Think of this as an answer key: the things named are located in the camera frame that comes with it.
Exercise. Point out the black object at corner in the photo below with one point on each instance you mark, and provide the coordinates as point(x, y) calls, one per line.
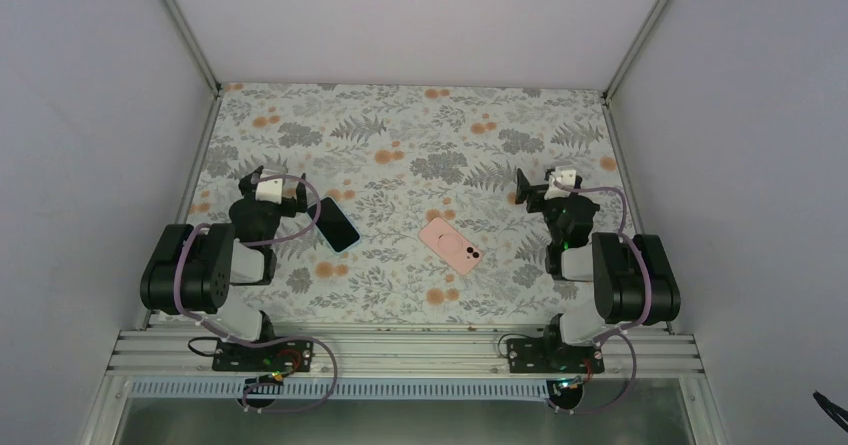
point(835, 412)

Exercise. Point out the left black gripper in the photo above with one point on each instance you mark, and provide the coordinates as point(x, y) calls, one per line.
point(301, 202)

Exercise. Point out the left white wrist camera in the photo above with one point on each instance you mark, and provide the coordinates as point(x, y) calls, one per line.
point(270, 187)

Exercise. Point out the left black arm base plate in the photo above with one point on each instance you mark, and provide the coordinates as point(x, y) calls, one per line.
point(284, 358)

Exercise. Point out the aluminium rail frame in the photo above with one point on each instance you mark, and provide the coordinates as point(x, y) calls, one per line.
point(409, 361)

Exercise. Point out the floral patterned table mat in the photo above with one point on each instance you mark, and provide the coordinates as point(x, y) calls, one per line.
point(394, 158)

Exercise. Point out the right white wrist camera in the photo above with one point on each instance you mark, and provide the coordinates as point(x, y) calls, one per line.
point(560, 180)

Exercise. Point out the black phone light-blue case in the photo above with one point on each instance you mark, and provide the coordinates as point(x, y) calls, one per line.
point(334, 225)

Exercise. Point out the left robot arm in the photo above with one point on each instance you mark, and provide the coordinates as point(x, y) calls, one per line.
point(192, 268)

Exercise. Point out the pink phone case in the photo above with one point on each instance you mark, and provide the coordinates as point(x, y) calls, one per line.
point(450, 246)

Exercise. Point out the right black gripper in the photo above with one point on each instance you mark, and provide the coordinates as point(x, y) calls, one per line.
point(522, 188)

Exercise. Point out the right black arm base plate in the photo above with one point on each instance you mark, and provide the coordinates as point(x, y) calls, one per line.
point(538, 356)

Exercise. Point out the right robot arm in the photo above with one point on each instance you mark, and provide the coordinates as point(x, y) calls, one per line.
point(631, 278)

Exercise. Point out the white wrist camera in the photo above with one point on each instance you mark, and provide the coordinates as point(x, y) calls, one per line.
point(270, 187)
point(560, 180)

